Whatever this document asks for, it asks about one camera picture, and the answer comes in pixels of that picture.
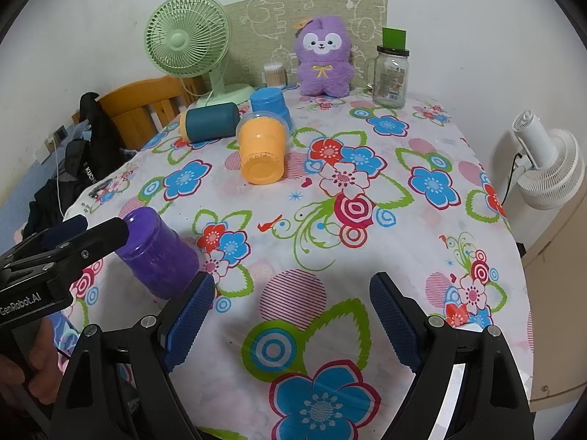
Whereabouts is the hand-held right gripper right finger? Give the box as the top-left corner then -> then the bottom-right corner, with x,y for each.
369,272 -> 535,440

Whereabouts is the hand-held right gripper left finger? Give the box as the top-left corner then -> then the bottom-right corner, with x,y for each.
48,272 -> 216,440

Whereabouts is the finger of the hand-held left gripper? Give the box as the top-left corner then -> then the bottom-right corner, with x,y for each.
52,217 -> 131,267
22,214 -> 89,250

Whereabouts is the purple cup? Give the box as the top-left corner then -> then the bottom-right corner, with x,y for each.
114,207 -> 201,300

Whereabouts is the dark teal cup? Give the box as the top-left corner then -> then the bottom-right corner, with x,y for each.
179,102 -> 240,144

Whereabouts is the orange cup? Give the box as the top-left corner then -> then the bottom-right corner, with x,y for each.
237,112 -> 294,185

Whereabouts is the blue cup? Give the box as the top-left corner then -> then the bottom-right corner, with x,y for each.
250,87 -> 292,124

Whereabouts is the person's left hand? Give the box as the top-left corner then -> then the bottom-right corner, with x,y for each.
25,317 -> 70,406

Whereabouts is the blue bed sheet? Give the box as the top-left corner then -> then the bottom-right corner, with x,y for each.
0,121 -> 88,239

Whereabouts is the floral tablecloth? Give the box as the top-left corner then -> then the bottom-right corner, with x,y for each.
59,85 -> 535,440

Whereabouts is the black bag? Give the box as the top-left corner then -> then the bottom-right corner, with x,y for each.
23,92 -> 127,239

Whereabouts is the wooden chair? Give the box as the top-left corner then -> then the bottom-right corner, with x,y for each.
98,76 -> 205,151

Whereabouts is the beige cabinet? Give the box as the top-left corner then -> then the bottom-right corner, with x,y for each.
520,192 -> 587,413

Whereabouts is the green desk fan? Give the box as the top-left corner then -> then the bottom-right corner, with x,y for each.
144,0 -> 256,111

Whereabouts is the white fan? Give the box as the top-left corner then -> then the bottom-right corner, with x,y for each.
511,110 -> 585,210

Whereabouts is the cotton swab container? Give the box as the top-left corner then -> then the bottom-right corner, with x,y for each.
263,61 -> 288,89

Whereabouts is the glass jar mug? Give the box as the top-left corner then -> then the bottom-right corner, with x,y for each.
365,45 -> 410,110

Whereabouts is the purple plush toy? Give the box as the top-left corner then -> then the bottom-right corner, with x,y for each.
293,15 -> 356,98

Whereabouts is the green cartoon mat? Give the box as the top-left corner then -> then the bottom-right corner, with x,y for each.
223,0 -> 390,90

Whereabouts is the green card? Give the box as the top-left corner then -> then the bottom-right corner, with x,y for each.
382,27 -> 408,51

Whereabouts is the white cable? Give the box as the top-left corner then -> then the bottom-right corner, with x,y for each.
52,140 -> 66,217

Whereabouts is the wall socket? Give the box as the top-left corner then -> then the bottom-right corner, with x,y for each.
46,125 -> 69,157

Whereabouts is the black fan cable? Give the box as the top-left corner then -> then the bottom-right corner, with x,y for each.
500,150 -> 526,207

